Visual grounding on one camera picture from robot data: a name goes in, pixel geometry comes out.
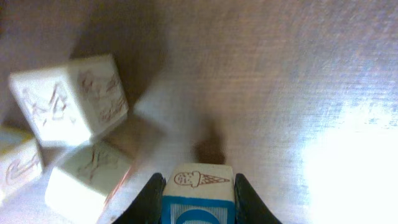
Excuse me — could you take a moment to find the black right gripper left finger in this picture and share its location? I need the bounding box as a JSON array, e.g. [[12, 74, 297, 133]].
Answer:
[[113, 173, 166, 224]]

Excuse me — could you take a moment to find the blue letter D block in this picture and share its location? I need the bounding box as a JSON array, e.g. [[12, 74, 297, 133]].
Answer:
[[161, 163, 236, 224]]

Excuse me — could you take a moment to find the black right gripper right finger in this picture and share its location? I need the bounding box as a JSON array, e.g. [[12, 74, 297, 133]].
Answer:
[[234, 173, 282, 224]]

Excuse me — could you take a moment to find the wooden block upper left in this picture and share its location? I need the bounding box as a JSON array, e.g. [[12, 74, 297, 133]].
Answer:
[[9, 54, 129, 147]]

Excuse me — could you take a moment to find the wooden block lower middle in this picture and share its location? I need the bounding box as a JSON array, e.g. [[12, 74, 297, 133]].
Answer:
[[45, 142, 132, 223]]

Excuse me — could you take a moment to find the wooden block yellow edge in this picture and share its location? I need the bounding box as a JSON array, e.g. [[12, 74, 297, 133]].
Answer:
[[1, 126, 44, 203]]

